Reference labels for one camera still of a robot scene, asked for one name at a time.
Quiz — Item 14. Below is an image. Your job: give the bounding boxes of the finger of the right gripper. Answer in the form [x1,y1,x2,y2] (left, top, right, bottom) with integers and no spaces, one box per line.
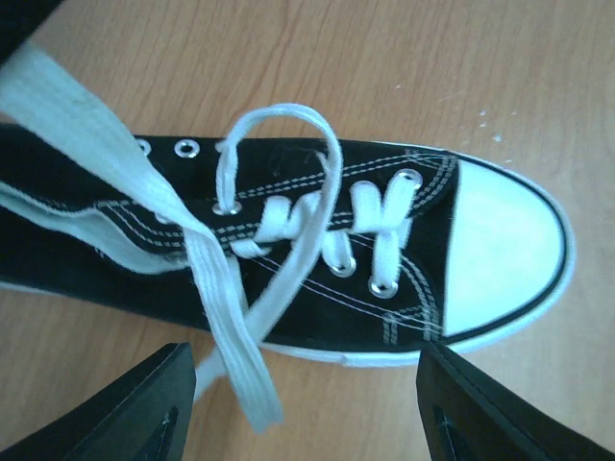
[0,0,62,65]

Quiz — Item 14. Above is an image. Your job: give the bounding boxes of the black sneaker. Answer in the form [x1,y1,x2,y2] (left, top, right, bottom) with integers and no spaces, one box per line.
[1,124,576,367]

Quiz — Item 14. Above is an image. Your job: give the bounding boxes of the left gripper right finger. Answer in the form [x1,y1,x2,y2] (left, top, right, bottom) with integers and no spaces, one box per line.
[416,343,614,461]

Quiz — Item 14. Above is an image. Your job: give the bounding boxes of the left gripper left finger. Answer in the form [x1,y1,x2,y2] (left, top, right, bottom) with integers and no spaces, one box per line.
[1,343,196,460]

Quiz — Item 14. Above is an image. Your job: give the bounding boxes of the white shoelace of sneaker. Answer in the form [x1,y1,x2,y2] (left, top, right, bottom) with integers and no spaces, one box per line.
[0,40,419,436]

